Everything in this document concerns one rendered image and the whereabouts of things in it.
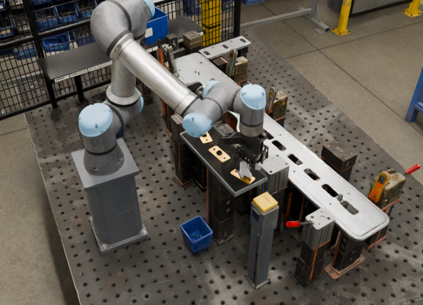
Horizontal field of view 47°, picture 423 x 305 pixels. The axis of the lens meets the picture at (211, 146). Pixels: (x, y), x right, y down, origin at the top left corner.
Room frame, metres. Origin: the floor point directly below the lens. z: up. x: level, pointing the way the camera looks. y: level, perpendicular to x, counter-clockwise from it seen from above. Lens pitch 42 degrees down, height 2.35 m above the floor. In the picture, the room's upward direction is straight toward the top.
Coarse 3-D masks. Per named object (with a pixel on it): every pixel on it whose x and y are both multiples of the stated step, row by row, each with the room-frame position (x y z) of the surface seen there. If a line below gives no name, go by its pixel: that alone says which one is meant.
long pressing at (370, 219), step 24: (192, 72) 2.06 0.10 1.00; (216, 72) 2.06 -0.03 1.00; (264, 120) 1.67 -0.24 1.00; (288, 144) 1.51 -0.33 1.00; (312, 168) 1.37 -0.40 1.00; (312, 192) 1.24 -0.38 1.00; (360, 192) 1.24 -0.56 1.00; (336, 216) 1.12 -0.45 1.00; (360, 216) 1.12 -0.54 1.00; (384, 216) 1.12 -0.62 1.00; (360, 240) 1.02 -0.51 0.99
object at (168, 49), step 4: (172, 44) 1.97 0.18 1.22; (164, 48) 1.95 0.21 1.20; (168, 48) 1.93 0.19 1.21; (168, 52) 1.93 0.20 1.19; (172, 52) 1.95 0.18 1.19; (168, 56) 1.95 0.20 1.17; (172, 56) 1.95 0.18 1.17; (168, 60) 1.96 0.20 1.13; (172, 60) 1.94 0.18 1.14; (172, 64) 1.94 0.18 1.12; (172, 68) 1.94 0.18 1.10; (172, 72) 1.95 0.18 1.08
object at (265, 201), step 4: (260, 196) 1.08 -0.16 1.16; (264, 196) 1.08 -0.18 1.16; (268, 196) 1.08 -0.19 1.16; (256, 200) 1.06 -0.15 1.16; (260, 200) 1.06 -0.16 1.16; (264, 200) 1.06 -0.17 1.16; (268, 200) 1.06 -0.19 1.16; (272, 200) 1.06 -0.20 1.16; (256, 204) 1.05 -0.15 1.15; (260, 204) 1.04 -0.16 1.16; (264, 204) 1.04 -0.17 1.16; (268, 204) 1.04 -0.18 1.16; (272, 204) 1.04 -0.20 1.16; (276, 204) 1.04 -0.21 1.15; (260, 208) 1.03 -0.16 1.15; (264, 208) 1.02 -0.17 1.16; (268, 208) 1.03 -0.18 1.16
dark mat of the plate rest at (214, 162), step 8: (184, 136) 1.38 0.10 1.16; (192, 136) 1.38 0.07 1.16; (216, 136) 1.38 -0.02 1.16; (192, 144) 1.34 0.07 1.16; (200, 144) 1.34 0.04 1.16; (208, 144) 1.34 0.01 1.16; (216, 144) 1.34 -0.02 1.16; (200, 152) 1.29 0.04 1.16; (208, 152) 1.29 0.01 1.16; (232, 152) 1.29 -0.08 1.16; (208, 160) 1.25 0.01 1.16; (216, 160) 1.25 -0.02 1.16; (232, 160) 1.25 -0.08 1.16; (216, 168) 1.21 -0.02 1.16; (224, 168) 1.21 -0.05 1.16; (232, 168) 1.21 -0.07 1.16; (224, 176) 1.17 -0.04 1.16; (232, 176) 1.17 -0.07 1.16; (256, 176) 1.17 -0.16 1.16; (232, 184) 1.13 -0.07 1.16; (240, 184) 1.13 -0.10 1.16; (248, 184) 1.13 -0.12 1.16
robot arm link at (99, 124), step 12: (84, 108) 1.34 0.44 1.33; (96, 108) 1.34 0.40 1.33; (108, 108) 1.33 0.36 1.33; (84, 120) 1.28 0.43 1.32; (96, 120) 1.28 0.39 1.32; (108, 120) 1.28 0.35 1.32; (120, 120) 1.34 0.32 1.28; (84, 132) 1.26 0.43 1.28; (96, 132) 1.25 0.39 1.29; (108, 132) 1.27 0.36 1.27; (84, 144) 1.27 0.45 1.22; (96, 144) 1.25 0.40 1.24; (108, 144) 1.27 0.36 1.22
